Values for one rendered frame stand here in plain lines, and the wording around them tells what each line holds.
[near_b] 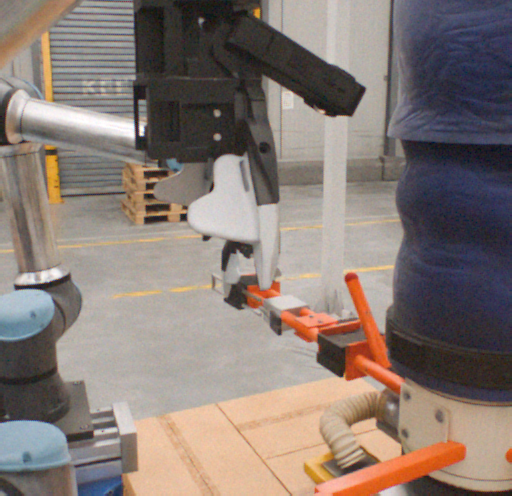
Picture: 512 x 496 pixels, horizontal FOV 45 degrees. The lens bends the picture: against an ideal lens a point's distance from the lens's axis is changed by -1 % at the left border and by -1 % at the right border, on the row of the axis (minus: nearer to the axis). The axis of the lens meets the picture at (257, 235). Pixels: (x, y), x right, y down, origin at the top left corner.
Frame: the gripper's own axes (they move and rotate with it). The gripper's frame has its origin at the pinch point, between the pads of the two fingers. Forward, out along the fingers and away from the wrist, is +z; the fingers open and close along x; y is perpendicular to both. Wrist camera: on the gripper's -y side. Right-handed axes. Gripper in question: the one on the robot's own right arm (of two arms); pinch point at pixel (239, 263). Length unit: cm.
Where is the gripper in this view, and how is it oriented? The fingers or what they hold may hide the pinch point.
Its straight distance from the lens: 47.9
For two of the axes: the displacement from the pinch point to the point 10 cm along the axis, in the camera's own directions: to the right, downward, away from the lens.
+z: 0.0, 9.7, 2.3
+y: -9.4, 0.8, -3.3
